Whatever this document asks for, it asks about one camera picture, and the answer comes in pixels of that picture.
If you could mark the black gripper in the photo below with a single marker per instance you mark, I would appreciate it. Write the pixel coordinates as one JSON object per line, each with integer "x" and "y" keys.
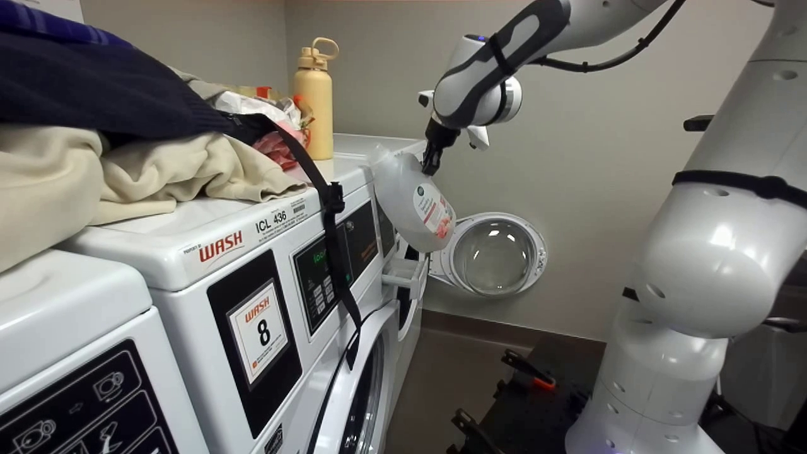
{"x": 439, "y": 137}

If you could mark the translucent laundry detergent bottle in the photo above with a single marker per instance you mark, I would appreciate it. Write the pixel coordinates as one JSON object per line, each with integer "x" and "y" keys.
{"x": 412, "y": 203}

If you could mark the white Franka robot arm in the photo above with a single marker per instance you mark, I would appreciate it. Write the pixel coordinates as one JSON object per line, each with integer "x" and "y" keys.
{"x": 714, "y": 253}

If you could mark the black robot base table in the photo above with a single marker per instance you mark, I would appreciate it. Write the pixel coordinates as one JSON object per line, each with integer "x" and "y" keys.
{"x": 531, "y": 418}

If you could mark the white soap dispenser drawer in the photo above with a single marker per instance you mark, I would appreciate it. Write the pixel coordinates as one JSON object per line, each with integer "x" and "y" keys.
{"x": 405, "y": 272}

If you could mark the yellow water bottle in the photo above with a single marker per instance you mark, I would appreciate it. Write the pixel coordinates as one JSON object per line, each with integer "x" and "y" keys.
{"x": 315, "y": 109}

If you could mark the round glass washer door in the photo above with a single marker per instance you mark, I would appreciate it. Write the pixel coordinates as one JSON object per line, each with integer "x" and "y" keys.
{"x": 495, "y": 253}

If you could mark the red cloth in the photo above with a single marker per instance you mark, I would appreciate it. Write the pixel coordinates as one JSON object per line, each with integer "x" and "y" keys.
{"x": 279, "y": 149}

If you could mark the white grey cloth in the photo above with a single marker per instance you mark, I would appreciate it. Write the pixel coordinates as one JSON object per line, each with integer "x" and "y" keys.
{"x": 247, "y": 103}

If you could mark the white washing machine number 8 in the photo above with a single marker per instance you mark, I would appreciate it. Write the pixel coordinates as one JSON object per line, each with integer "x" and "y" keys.
{"x": 209, "y": 253}

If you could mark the cream towel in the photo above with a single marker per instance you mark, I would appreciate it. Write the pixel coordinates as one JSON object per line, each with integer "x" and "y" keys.
{"x": 126, "y": 180}

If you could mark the dark navy garment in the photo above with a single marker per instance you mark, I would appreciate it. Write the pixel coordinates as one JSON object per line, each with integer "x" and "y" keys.
{"x": 102, "y": 84}

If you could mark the left white washing machine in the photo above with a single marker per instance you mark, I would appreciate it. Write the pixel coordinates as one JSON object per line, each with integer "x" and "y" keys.
{"x": 67, "y": 336}

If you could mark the blue purple patterned cloth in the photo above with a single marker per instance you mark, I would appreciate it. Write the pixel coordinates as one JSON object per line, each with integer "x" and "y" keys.
{"x": 40, "y": 16}

